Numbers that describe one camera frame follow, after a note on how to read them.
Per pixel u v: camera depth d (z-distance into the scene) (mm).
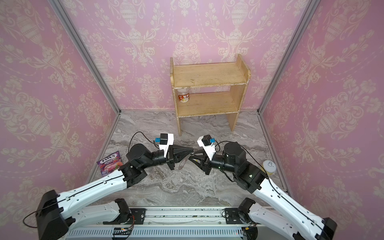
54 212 393
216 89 1093
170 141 509
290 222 419
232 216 730
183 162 583
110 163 897
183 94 926
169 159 527
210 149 538
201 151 598
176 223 729
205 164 535
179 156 582
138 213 746
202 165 573
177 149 556
